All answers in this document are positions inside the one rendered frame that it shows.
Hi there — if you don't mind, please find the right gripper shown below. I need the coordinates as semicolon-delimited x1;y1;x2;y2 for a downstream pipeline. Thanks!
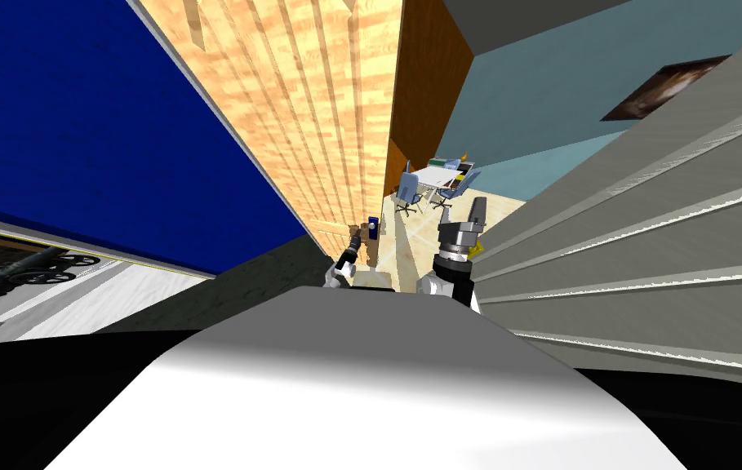
437;197;489;249

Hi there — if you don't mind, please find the blue office chair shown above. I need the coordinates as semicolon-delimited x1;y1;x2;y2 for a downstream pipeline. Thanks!
431;169;483;211
394;160;425;217

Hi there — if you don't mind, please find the white desk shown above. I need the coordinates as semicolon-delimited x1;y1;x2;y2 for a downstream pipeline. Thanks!
415;155;471;194

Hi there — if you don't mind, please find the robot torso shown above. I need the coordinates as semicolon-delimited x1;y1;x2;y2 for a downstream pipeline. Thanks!
43;284;689;470

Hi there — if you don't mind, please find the light wood panelled door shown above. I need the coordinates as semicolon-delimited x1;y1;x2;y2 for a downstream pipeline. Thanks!
127;0;406;268

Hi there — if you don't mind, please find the grey panelled door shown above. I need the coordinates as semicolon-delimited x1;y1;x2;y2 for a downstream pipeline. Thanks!
471;16;742;397

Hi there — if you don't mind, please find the black wheeled object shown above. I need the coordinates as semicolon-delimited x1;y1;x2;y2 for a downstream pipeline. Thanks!
0;246;103;289

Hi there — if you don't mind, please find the dark brown wall picture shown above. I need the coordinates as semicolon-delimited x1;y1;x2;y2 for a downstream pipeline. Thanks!
598;55;732;123

